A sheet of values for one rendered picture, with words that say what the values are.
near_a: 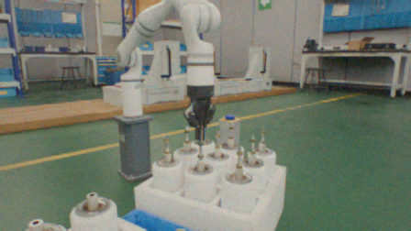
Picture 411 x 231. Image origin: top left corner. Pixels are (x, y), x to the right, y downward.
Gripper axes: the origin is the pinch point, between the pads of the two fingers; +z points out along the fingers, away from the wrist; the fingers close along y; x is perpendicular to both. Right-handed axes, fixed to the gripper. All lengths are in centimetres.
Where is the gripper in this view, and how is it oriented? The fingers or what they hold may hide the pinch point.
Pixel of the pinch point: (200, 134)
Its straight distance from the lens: 73.5
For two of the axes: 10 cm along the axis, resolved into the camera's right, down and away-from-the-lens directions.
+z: 0.0, 9.8, 2.2
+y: 5.9, -1.7, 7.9
